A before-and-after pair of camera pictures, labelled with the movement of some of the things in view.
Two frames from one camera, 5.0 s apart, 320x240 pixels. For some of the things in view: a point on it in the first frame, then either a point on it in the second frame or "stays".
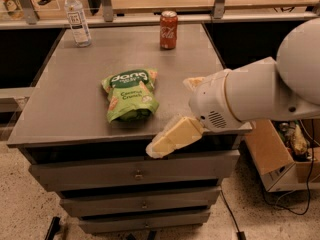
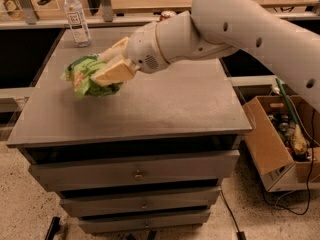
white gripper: [210, 99] to [144, 49]
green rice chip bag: [131, 94] to [79, 72]
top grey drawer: [204, 169] stays
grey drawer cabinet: [101, 168] stays
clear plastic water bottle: [76, 17] stays
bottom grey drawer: [144, 222] stays
